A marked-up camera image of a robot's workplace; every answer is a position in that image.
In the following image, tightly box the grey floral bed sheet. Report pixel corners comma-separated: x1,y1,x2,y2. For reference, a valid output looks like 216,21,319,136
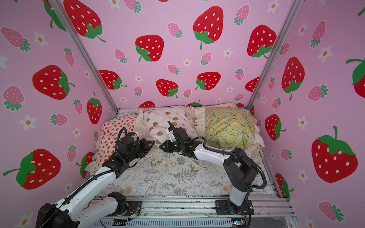
96,108,276,197

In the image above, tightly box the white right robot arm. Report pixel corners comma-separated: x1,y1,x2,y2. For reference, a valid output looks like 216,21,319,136
159,121,267,215

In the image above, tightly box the white strawberry print pillow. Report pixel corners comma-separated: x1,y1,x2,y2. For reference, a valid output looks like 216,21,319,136
86,113,137,176

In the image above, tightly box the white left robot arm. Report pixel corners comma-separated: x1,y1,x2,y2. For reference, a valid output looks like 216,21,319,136
36,135,155,228

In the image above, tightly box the teal lemon print pillow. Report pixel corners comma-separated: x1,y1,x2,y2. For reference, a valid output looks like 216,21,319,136
205,107,256,151

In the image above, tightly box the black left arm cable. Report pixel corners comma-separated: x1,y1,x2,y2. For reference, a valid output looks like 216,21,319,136
39,126,137,228

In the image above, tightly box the aluminium frame post left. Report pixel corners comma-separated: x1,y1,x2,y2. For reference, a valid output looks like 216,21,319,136
49,0,118,114

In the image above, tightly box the aluminium frame post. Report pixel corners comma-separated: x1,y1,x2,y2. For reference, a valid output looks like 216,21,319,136
245,0,304,109
49,0,118,114

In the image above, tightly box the white cookie print pillow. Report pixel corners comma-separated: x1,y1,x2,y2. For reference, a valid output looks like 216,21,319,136
135,105,198,164

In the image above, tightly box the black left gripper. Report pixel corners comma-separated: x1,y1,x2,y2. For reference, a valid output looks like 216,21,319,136
125,139,155,164

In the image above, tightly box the aluminium frame post right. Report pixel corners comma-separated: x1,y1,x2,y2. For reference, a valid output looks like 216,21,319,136
245,0,304,109

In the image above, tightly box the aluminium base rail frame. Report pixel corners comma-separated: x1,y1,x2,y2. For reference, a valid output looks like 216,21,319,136
91,195,301,228

